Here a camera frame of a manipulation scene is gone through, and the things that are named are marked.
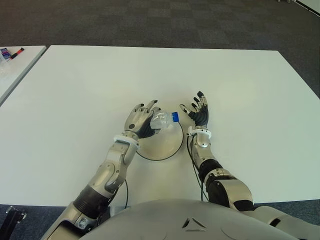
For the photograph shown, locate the black wheeled stand base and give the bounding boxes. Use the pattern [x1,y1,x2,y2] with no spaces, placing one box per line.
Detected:
[0,206,28,240]

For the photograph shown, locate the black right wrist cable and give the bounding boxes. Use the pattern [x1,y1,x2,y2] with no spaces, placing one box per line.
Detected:
[186,133,211,202]

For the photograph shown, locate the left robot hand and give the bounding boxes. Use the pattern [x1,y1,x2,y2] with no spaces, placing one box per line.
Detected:
[123,99,162,139]

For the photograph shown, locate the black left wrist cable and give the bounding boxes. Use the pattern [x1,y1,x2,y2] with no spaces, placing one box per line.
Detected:
[98,178,130,226]

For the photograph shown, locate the red black marker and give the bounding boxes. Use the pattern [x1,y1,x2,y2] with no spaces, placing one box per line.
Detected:
[9,46,25,60]

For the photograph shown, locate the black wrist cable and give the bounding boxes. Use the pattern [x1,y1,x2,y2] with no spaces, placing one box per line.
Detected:
[98,178,130,226]
[186,133,211,202]

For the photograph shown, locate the grey robot torso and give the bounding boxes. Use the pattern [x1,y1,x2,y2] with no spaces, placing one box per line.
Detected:
[82,198,298,240]

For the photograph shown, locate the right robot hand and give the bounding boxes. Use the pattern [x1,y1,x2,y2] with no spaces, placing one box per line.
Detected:
[179,91,210,129]

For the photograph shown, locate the white board edge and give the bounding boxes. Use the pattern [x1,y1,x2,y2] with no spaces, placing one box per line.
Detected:
[296,0,320,15]

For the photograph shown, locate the clear plastic bag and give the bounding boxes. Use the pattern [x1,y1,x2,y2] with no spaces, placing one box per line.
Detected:
[0,53,11,78]

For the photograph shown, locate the white plate black rim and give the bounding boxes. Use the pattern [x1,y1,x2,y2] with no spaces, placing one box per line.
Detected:
[136,119,184,161]

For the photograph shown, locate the clear water bottle blue cap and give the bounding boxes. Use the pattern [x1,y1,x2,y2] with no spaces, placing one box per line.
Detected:
[149,108,181,131]

